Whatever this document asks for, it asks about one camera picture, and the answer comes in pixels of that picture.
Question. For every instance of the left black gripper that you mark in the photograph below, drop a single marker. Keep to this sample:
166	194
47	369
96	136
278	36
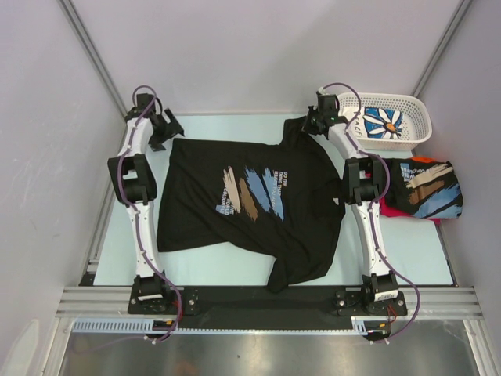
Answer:
172	129

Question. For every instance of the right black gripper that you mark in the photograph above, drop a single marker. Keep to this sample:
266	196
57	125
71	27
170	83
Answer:
307	127

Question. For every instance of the black printed t-shirt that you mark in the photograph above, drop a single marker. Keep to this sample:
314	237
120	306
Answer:
281	200
440	193

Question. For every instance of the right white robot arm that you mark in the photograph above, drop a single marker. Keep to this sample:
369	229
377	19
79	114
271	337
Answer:
364	183

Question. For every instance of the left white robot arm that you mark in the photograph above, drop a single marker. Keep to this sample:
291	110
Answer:
148	126

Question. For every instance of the white daisy print t-shirt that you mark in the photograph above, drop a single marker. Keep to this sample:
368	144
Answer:
375	122

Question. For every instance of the white plastic basket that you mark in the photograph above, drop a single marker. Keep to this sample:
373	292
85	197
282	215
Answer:
417	126

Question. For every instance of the folded red t-shirt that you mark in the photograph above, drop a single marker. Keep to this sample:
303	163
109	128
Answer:
396	204

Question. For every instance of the folded black printed t-shirt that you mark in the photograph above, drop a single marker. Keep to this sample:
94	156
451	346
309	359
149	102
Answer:
440	193

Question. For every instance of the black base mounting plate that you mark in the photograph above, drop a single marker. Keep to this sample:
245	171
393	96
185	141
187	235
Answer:
253	308

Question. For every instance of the right aluminium corner post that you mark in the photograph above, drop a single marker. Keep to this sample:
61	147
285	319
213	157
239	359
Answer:
449	33

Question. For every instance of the aluminium corner post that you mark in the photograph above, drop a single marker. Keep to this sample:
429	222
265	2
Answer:
449	33
78	26

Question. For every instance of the left aluminium corner post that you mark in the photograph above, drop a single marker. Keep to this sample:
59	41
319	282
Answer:
78	26

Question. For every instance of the aluminium frame rail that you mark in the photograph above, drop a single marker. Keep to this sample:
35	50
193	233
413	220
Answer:
436	303

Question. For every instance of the white slotted cable duct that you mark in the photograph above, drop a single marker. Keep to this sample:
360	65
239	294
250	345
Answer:
356	326

